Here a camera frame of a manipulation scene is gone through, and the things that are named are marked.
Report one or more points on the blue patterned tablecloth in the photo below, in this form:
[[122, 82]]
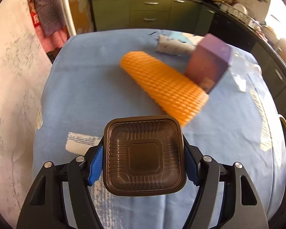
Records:
[[239, 135]]

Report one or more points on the orange foam net sleeve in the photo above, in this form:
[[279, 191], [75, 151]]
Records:
[[175, 93]]

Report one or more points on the glass sliding door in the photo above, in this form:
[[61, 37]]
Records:
[[77, 16]]

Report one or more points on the white dish rack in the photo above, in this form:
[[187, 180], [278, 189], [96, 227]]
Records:
[[238, 14]]

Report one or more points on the green lower cabinets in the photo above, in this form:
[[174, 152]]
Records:
[[196, 17]]

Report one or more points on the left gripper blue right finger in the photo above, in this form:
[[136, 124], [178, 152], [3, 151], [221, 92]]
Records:
[[192, 163]]

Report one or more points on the purple checked apron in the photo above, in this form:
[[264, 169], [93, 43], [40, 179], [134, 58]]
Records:
[[48, 20]]

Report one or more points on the brown plastic tray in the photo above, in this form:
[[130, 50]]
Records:
[[143, 156]]

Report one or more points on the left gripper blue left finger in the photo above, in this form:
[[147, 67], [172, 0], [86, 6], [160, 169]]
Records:
[[96, 166]]

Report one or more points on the white tube package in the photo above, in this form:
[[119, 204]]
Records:
[[178, 44]]

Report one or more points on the purple cardboard box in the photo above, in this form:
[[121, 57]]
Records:
[[208, 62]]

